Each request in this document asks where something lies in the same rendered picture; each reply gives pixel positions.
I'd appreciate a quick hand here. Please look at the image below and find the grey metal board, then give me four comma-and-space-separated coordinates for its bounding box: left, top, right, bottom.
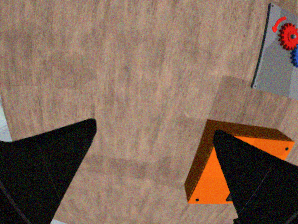
250, 3, 298, 100

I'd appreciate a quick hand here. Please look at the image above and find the red gear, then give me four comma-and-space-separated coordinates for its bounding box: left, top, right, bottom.
278, 23, 298, 51

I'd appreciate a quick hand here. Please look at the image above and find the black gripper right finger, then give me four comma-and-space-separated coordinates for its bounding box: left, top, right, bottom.
213, 131, 298, 224

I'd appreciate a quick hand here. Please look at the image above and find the blue gear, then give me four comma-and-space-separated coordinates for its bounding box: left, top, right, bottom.
290, 44, 298, 67

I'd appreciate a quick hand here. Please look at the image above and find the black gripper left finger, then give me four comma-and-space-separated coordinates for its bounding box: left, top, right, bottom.
0, 119, 97, 224

